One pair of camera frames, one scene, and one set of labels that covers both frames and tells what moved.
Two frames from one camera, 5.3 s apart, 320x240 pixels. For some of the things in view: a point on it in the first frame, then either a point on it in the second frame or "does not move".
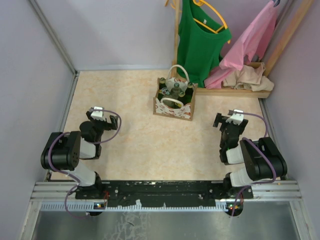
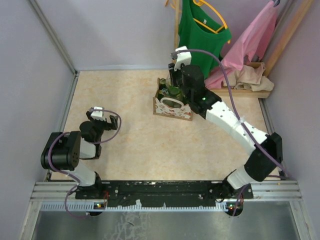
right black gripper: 221,119 → 171,71
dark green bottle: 162,85 does not move
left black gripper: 114,120 does not move
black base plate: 162,193 does not move
